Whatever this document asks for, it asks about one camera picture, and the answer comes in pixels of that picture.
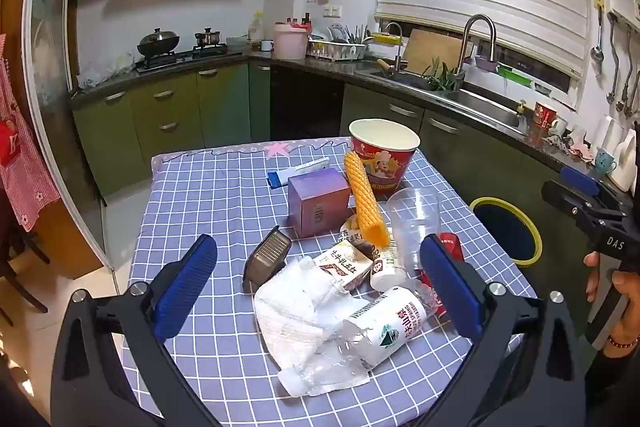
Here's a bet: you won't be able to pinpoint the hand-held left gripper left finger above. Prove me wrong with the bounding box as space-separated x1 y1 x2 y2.
50 234 221 427

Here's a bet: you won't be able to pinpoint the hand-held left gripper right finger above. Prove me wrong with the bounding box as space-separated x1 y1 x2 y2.
415 234 588 427

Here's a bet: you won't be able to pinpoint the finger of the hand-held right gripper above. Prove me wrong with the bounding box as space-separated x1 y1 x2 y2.
560 166 621 208
541 179 628 255

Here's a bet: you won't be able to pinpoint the red soda can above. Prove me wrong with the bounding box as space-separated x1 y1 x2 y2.
419 232 463 324

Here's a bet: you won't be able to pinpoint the small white yogurt bottle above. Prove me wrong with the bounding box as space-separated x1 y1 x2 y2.
370 239 408 293

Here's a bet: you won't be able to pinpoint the clear plastic cup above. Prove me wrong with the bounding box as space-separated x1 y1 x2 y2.
386 188 442 273

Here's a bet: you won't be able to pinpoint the yellow rimmed bin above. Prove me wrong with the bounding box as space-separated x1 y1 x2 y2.
469 197 543 269

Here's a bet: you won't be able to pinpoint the clear plastic water bottle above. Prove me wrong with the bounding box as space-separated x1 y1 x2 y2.
277 286 441 398

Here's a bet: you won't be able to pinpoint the black ribbed plastic tray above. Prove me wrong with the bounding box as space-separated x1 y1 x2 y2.
243 226 293 294

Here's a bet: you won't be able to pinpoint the white milk carton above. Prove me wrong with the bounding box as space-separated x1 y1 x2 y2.
314 241 375 292

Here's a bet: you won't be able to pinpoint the white paper towel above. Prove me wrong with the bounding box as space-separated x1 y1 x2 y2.
254 257 361 370

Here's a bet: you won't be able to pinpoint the snack wrapper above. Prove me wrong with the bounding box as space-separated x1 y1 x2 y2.
340 214 381 260

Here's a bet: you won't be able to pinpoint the yellow foam fruit net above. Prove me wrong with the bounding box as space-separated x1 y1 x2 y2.
344 152 392 244

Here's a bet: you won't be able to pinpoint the red instant noodle cup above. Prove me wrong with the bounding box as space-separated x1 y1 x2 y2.
348 119 421 192

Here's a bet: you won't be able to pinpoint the purple cardboard box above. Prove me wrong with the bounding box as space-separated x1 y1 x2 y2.
288 168 352 239

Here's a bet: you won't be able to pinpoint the person's right forearm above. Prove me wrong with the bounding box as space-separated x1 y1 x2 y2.
590 304 640 427

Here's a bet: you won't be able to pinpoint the person's right hand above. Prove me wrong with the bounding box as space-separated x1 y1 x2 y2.
584 251 640 306

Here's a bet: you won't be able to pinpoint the light blue mug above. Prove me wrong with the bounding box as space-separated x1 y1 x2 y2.
595 148 617 176

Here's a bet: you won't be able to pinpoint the white kettle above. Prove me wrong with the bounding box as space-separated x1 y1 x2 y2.
612 129 640 192

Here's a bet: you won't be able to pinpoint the white jug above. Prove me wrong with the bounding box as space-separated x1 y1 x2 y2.
597 114 621 152

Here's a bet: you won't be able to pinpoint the red printed mug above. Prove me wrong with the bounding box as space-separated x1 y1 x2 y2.
532 101 559 138

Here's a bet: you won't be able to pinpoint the blue checked tablecloth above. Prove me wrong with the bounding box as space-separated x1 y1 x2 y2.
122 137 538 427

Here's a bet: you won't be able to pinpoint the hanging steel ladle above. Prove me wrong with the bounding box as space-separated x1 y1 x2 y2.
591 9 606 64
606 14 621 106
624 69 640 120
616 29 634 112

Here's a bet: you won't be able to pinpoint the green drain rack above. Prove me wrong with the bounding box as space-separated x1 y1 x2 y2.
497 64 531 86

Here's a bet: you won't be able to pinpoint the steel sink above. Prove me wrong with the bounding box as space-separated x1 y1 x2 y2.
370 67 523 130

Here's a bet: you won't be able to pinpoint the green lower cabinets under sink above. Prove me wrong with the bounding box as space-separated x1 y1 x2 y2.
340 84 601 323

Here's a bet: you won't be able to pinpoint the green lower cabinets with drawers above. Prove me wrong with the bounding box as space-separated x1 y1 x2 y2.
72 62 271 208

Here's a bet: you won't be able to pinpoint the dark wooden chair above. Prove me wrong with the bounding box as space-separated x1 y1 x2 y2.
0 207 51 328

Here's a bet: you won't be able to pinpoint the green leafy plant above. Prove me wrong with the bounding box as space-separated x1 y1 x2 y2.
422 57 466 92

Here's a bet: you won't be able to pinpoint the tall steel faucet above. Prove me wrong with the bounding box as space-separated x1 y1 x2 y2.
457 14 497 82

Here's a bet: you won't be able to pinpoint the wooden cutting board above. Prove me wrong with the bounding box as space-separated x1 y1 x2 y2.
402 28 473 78

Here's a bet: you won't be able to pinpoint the red checked apron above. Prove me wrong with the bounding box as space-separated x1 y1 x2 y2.
0 34 61 233

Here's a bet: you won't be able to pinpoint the black built-in appliance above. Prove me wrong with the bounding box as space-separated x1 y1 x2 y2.
270 67 346 142

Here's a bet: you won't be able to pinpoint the small steel faucet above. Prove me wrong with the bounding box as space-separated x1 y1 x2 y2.
385 23 404 72

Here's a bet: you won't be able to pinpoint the black gas stove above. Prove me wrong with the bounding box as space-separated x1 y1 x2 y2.
135 47 243 74

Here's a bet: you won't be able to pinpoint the black wok with lid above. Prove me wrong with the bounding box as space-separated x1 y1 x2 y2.
137 28 180 58

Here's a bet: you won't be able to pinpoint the dark stone countertop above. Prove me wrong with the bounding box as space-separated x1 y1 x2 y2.
70 49 633 198

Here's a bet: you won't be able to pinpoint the white dish rack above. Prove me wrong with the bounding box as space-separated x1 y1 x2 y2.
307 34 371 62

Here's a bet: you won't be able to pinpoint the pink lidded container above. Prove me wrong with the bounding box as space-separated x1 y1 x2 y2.
272 22 308 60

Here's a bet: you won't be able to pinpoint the silver refrigerator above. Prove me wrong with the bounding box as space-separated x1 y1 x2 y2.
20 0 121 275

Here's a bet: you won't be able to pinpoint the clear oil bottle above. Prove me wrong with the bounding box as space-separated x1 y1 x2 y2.
248 12 266 46

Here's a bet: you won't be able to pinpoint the beaded bracelet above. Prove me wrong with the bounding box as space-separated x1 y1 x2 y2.
605 333 640 351

